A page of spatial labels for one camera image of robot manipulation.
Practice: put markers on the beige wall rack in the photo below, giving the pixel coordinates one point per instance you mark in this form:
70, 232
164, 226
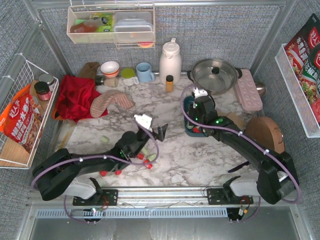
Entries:
82, 30

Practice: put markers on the round wooden board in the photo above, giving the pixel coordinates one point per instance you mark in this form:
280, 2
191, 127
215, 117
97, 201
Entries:
266, 132

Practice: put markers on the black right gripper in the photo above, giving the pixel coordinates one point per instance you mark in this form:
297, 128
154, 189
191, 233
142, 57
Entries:
200, 103

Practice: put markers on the orange spice bottle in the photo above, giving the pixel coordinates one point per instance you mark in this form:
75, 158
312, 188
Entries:
169, 83

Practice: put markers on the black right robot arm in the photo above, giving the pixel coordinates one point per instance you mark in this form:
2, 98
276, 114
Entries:
277, 177

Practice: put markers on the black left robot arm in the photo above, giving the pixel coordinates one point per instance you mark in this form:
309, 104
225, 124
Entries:
55, 174

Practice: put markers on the red seasoning packet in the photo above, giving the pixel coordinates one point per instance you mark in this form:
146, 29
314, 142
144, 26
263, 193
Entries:
303, 52

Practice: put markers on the green coffee capsule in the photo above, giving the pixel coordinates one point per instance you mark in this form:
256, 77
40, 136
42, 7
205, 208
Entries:
144, 151
151, 157
104, 139

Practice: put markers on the blue mug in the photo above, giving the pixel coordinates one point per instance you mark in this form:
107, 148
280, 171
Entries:
144, 73

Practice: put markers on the red cloth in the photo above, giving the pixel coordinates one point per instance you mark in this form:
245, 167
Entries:
74, 99

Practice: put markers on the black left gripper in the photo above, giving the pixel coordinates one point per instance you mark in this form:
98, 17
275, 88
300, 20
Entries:
154, 131

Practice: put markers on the silver lidded jar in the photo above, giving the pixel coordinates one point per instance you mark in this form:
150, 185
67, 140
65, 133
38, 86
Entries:
49, 79

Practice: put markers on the clear plastic food container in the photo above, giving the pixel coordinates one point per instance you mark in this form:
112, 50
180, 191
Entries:
133, 26

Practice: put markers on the white wire basket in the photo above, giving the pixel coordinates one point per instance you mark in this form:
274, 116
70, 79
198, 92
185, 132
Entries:
12, 154

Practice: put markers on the white striped bowl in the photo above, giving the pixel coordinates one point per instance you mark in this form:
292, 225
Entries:
110, 69

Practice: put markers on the white thermos jug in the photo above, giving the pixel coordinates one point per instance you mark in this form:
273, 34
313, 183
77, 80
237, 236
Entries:
170, 62

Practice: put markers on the metal bowl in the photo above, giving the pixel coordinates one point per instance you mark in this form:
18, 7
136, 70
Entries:
261, 88

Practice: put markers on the white right wall basket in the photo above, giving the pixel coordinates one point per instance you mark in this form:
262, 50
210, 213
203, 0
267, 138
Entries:
302, 107

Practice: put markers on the dark lidded jar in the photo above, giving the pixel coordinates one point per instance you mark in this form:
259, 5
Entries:
42, 90

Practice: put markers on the green packaged box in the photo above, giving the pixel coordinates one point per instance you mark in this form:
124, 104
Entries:
108, 21

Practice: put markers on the green lidded cup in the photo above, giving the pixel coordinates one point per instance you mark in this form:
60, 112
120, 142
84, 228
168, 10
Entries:
129, 77

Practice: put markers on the striped pink oven mitt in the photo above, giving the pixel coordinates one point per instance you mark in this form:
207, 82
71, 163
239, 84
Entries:
100, 104

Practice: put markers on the pink egg tray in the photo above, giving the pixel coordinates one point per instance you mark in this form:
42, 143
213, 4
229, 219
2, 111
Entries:
246, 91

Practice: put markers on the orange snack bag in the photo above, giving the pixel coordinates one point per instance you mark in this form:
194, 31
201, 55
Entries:
21, 120

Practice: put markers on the teal plastic storage basket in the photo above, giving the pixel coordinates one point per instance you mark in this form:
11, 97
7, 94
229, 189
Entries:
188, 125

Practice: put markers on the stainless steel pot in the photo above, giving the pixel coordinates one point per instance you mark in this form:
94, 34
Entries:
214, 75

